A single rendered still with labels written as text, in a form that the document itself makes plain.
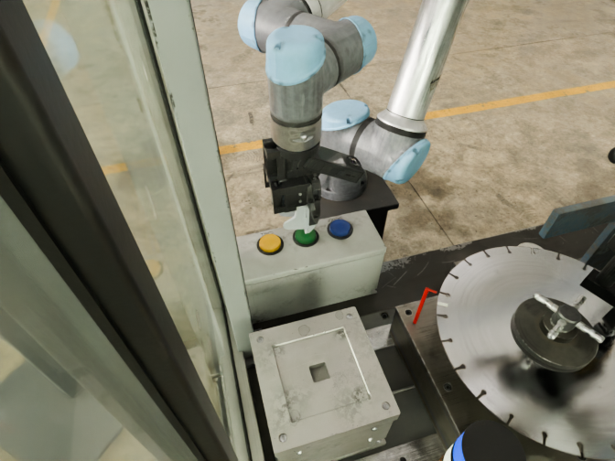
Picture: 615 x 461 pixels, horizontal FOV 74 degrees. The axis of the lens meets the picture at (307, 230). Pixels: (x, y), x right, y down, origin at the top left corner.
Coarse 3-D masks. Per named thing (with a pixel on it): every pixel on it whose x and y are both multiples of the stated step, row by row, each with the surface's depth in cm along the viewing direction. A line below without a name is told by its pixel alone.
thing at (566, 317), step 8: (536, 296) 58; (544, 296) 58; (584, 296) 58; (544, 304) 58; (552, 304) 57; (576, 304) 57; (560, 312) 56; (568, 312) 56; (576, 312) 56; (552, 320) 57; (560, 320) 55; (568, 320) 55; (576, 320) 55; (552, 328) 55; (560, 328) 55; (568, 328) 56; (584, 328) 55; (552, 336) 54; (592, 336) 54; (600, 336) 54
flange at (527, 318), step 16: (528, 304) 62; (560, 304) 62; (512, 320) 61; (528, 320) 60; (544, 320) 58; (528, 336) 58; (544, 336) 58; (560, 336) 56; (576, 336) 58; (544, 352) 56; (560, 352) 56; (576, 352) 56; (592, 352) 57; (560, 368) 56; (576, 368) 56
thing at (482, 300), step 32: (480, 256) 69; (512, 256) 69; (544, 256) 69; (448, 288) 65; (480, 288) 65; (512, 288) 65; (544, 288) 65; (576, 288) 65; (448, 320) 61; (480, 320) 61; (448, 352) 58; (480, 352) 58; (512, 352) 58; (608, 352) 58; (480, 384) 54; (512, 384) 54; (544, 384) 54; (576, 384) 54; (608, 384) 54; (544, 416) 52; (576, 416) 52; (608, 416) 52; (576, 448) 49; (608, 448) 49
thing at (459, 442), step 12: (480, 420) 32; (468, 432) 31; (480, 432) 31; (492, 432) 31; (504, 432) 31; (456, 444) 32; (468, 444) 30; (480, 444) 30; (492, 444) 30; (504, 444) 30; (516, 444) 30; (456, 456) 32; (468, 456) 30; (480, 456) 30; (492, 456) 30; (504, 456) 30; (516, 456) 30
